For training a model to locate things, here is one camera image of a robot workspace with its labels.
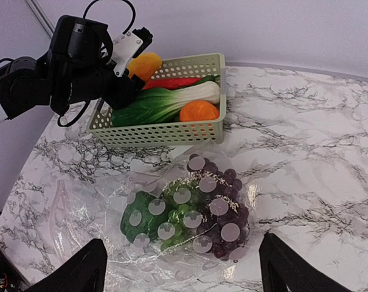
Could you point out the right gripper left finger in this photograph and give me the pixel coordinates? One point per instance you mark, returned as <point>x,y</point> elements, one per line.
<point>84,271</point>

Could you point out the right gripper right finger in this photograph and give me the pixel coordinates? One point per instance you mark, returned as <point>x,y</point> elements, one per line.
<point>283,269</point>

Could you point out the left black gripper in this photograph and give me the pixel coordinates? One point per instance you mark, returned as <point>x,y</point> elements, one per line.
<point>79,68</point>

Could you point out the fake yellow lemon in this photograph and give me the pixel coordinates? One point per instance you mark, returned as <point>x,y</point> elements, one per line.
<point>144,66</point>

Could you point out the fake red carrot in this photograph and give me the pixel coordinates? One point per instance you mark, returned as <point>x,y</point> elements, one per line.
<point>171,83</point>

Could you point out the fake green leafy vegetable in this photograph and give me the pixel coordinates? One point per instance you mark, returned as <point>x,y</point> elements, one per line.
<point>160,105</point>

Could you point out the fake orange tangerine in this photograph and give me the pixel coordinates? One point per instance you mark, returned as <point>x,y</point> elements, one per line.
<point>198,110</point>

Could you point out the fake green bell pepper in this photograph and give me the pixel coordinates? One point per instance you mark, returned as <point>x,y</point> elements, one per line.
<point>143,216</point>

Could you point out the clear dotted zip bag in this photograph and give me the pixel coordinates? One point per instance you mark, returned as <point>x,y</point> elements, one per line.
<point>82,211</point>

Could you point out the fake purple grapes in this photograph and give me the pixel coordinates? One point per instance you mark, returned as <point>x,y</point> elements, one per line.
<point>223,229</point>

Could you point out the fake green grapes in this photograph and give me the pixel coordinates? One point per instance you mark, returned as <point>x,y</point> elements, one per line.
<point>182,195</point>

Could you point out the green perforated plastic basket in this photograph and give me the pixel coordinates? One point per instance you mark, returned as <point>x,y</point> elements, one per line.
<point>174,132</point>

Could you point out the left aluminium frame post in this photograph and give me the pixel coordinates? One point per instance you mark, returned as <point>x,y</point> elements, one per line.
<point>42,18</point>

